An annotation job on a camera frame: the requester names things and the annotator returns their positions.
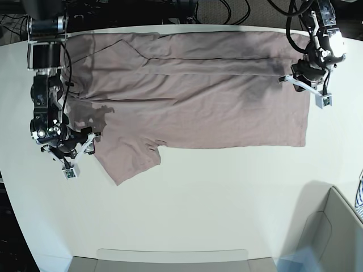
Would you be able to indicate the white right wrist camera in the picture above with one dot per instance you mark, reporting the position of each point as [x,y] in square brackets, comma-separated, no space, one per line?
[71,173]

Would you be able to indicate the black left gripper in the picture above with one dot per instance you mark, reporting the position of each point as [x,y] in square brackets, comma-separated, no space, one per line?
[309,73]

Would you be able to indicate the black cable loop background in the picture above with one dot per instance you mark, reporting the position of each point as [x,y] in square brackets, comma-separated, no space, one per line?
[222,12]

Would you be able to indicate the blue translucent plastic bag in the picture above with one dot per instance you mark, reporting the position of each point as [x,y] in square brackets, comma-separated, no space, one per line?
[302,260]

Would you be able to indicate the grey tray bottom edge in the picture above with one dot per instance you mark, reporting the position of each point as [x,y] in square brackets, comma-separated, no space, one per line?
[132,260]

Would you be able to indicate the grey cardboard box right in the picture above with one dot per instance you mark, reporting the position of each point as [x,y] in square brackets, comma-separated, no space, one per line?
[335,234]

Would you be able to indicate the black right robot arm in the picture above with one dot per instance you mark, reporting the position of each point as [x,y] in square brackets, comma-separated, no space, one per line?
[47,56]

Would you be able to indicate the striped cloth at edge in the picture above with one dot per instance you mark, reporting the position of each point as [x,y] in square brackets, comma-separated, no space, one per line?
[359,197]

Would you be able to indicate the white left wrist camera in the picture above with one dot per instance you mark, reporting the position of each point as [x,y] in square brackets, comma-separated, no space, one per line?
[323,101]

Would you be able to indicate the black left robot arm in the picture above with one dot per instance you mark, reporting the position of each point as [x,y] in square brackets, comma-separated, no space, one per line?
[325,48]

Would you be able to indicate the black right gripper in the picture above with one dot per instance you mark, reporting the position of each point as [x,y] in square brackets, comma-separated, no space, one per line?
[64,145]

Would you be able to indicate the mauve pink T-shirt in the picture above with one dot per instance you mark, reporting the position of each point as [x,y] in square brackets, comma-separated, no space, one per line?
[186,90]

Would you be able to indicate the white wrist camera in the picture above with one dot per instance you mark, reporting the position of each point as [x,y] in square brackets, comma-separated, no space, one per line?
[323,101]
[71,173]

